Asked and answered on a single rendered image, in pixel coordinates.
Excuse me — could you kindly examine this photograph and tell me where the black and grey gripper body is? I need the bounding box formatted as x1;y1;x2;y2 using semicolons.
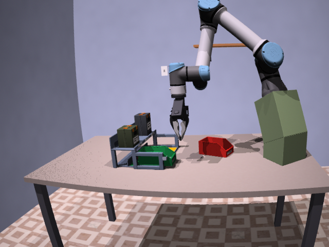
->
171;94;189;120

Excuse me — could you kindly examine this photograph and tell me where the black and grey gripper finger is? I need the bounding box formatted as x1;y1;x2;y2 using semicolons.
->
180;114;189;141
170;115;181;141

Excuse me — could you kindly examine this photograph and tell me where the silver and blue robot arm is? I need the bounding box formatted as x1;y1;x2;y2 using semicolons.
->
169;0;287;119

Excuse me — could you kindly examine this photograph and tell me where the red bin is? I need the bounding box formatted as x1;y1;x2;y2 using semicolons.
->
198;137;233;157

